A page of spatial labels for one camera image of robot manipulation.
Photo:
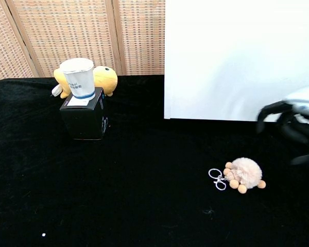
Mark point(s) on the black tablecloth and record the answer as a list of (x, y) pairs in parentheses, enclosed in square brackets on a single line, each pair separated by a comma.
[(134, 180)]

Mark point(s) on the yellow plush duck toy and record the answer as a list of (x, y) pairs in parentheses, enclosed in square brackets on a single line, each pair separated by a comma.
[(105, 79)]

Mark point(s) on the black cardboard box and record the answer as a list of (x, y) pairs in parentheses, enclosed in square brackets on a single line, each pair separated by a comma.
[(82, 121)]

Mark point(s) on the white paper cup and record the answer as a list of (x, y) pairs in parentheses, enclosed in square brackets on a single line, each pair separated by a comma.
[(78, 77)]

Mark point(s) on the woven bamboo folding screen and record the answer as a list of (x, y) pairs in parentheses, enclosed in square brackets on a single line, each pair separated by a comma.
[(67, 33)]

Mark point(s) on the tan cabinet knob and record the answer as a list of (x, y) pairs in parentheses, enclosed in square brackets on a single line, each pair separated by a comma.
[(247, 171)]

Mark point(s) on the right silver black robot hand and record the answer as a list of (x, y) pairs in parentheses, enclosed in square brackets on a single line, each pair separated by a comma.
[(296, 103)]

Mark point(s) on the white cabinet box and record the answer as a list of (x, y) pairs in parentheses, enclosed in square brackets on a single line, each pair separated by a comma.
[(237, 56)]

